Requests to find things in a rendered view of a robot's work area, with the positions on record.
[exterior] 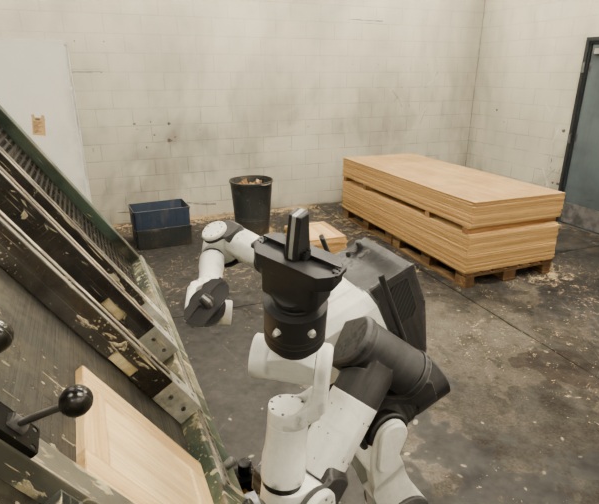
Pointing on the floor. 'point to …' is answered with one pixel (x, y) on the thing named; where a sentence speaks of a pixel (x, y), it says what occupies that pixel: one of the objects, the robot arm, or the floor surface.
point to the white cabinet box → (41, 99)
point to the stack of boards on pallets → (453, 215)
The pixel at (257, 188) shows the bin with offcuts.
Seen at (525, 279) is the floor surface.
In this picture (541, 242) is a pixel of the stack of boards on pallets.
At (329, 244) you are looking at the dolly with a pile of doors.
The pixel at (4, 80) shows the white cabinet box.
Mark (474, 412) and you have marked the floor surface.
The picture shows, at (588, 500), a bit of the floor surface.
